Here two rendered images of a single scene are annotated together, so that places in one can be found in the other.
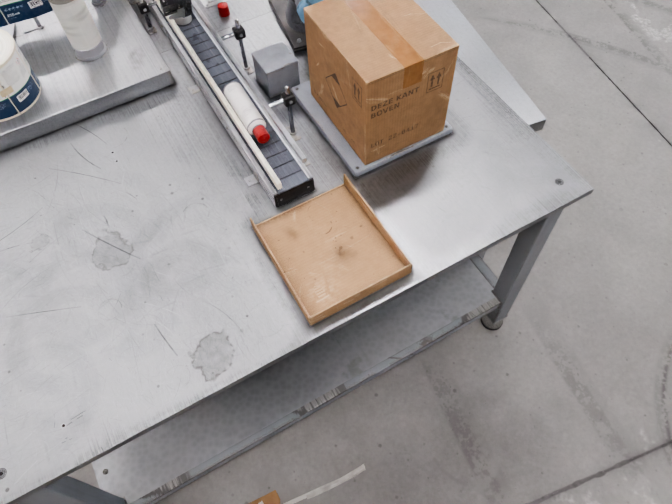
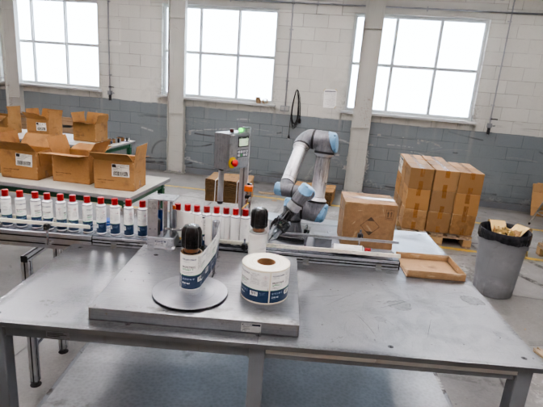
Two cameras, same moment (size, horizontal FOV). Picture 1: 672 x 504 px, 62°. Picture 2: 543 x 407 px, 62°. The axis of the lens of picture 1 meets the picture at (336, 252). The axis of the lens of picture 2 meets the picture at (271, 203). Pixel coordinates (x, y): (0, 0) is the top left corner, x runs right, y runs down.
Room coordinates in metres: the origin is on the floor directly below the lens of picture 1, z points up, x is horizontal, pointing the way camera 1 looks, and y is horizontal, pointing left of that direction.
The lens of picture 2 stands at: (0.43, 2.42, 1.76)
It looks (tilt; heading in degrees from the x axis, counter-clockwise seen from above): 15 degrees down; 298
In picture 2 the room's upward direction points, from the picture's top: 4 degrees clockwise
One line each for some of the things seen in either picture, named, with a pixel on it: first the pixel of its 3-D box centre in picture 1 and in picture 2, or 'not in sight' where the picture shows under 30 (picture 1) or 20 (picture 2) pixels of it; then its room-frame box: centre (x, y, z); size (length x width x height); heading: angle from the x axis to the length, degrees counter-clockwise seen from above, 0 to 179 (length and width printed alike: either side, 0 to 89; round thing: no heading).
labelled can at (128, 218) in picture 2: not in sight; (128, 217); (2.16, 0.74, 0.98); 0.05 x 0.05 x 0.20
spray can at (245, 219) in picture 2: not in sight; (244, 227); (1.60, 0.47, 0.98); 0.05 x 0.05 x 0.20
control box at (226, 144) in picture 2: not in sight; (232, 149); (1.72, 0.43, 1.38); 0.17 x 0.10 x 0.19; 82
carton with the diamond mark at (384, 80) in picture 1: (377, 72); (365, 220); (1.11, -0.13, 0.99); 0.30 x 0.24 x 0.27; 26
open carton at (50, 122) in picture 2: not in sight; (43, 123); (5.98, -1.46, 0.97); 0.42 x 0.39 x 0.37; 105
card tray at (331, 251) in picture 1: (328, 244); (428, 266); (0.70, 0.02, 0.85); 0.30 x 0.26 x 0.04; 26
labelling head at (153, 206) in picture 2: not in sight; (163, 220); (1.93, 0.73, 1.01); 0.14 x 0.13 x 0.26; 26
